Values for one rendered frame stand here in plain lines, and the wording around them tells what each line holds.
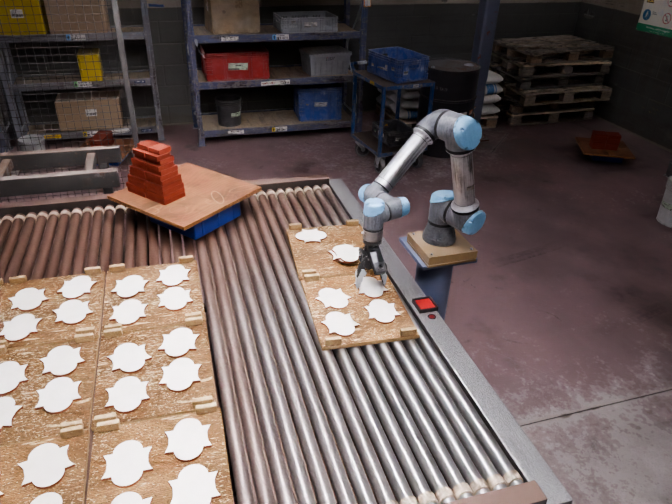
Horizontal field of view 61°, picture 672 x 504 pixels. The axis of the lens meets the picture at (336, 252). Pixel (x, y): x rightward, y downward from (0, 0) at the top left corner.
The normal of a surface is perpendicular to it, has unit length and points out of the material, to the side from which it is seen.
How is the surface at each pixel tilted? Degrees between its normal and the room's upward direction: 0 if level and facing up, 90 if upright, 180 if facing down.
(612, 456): 0
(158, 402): 0
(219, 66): 90
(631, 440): 0
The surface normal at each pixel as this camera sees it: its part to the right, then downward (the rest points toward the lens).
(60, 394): 0.03, -0.85
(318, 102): 0.23, 0.51
